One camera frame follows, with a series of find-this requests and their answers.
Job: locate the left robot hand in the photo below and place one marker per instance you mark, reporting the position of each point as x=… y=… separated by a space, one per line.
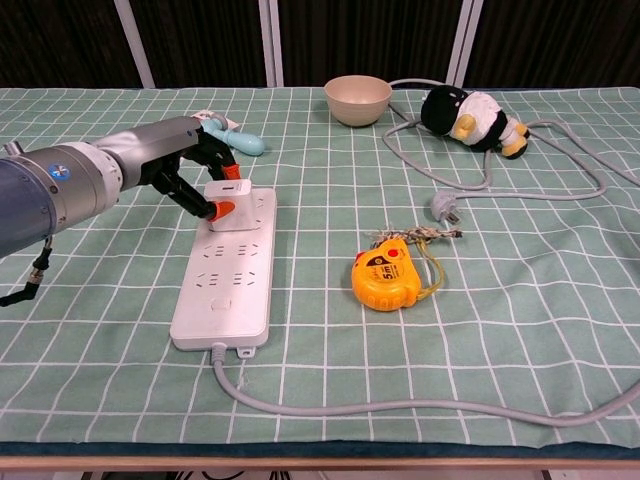
x=150 y=145

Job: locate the white USB charger block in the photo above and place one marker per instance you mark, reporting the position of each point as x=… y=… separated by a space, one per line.
x=240 y=210

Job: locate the white eight-outlet power strip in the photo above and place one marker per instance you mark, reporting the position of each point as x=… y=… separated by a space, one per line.
x=225 y=310

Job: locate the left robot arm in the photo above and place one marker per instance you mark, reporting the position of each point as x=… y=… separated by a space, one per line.
x=50 y=200

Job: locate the light blue massage roller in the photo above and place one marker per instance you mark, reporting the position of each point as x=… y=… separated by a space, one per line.
x=245 y=142

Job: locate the beige bowl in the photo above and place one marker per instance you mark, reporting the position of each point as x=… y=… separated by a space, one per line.
x=357 y=112

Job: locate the green checked tablecloth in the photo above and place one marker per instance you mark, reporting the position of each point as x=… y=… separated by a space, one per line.
x=100 y=350

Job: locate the yellow tape measure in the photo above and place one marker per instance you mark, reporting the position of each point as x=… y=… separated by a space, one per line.
x=385 y=285

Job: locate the black white penguin plush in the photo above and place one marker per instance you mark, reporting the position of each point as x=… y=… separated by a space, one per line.
x=445 y=112

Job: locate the white frame post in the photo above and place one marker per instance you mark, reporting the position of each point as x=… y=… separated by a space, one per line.
x=464 y=45
x=271 y=45
x=134 y=45

